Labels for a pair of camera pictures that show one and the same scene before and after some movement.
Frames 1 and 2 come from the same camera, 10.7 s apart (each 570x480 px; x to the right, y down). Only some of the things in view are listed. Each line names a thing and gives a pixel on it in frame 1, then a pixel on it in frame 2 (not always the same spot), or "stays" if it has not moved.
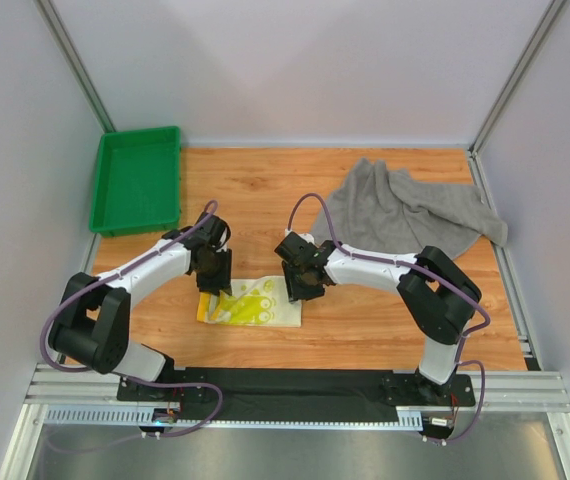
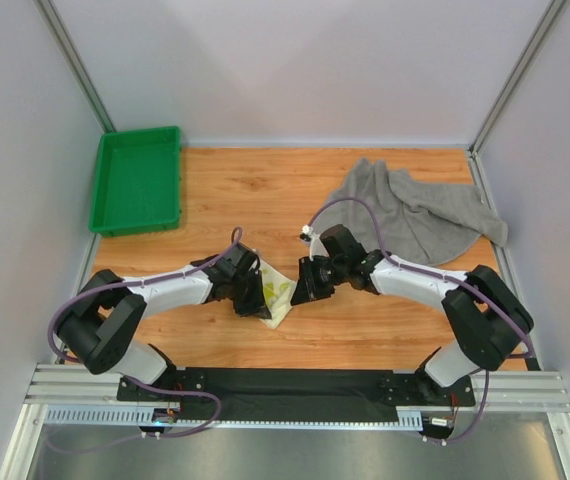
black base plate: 298,394 stays
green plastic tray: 136,182 stays
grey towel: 403,212 stays
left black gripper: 215,276 -> 246,292
